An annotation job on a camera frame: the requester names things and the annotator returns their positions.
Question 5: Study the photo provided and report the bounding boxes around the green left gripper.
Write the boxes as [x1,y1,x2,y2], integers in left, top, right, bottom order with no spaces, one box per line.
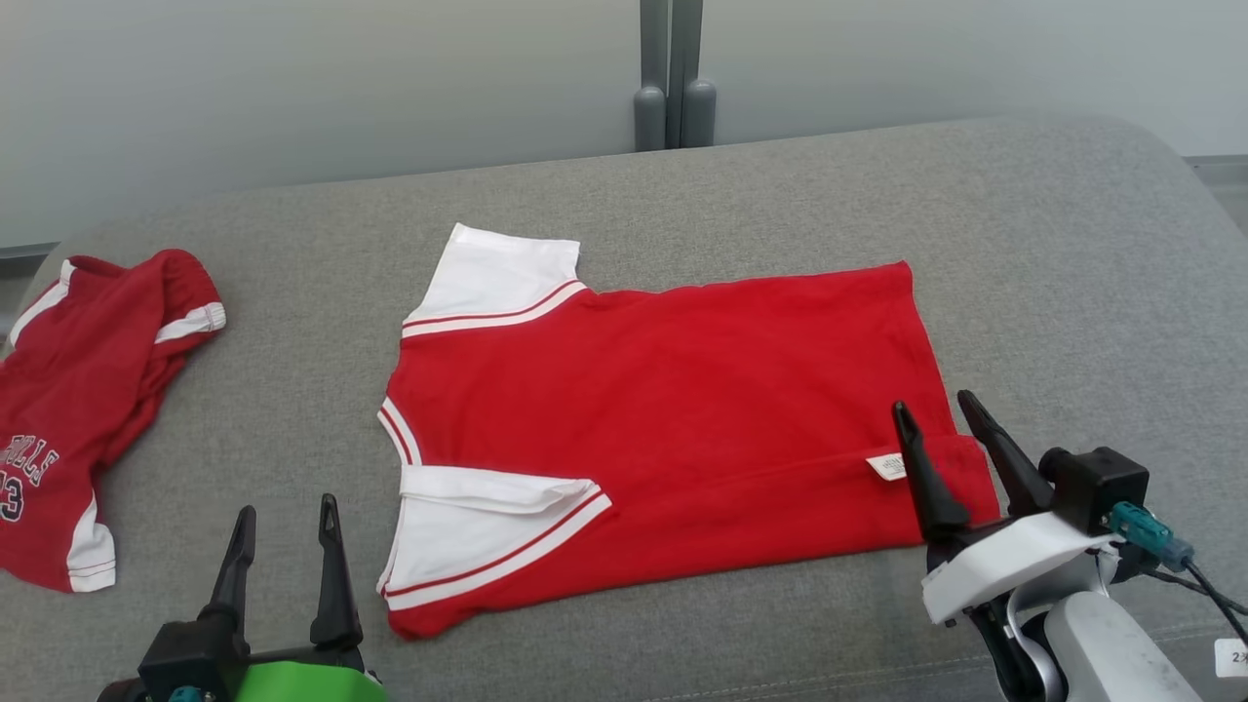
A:
[197,493,392,702]

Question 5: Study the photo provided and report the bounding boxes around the grey partition post rounded feet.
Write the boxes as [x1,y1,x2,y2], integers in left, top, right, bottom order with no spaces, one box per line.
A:
[634,0,719,153]

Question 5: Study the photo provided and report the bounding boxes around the red t-shirt white sleeves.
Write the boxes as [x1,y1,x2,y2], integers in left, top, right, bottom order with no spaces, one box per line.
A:
[375,222,1003,643]

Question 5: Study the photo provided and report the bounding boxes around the red shorts number 23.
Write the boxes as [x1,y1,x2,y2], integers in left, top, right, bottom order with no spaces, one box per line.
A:
[0,249,228,595]

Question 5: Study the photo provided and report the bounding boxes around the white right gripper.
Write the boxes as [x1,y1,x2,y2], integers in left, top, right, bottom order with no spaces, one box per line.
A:
[891,389,1123,626]

